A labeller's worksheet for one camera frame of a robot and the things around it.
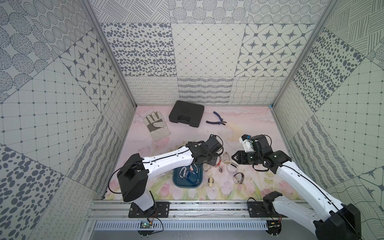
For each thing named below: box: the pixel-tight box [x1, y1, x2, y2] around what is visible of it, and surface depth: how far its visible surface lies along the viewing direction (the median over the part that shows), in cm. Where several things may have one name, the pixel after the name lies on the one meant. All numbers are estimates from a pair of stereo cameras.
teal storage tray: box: [172, 162, 204, 189], surface depth 85 cm
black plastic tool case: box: [168, 100, 205, 128], surface depth 113 cm
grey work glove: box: [143, 111, 171, 142], surface depth 109 cm
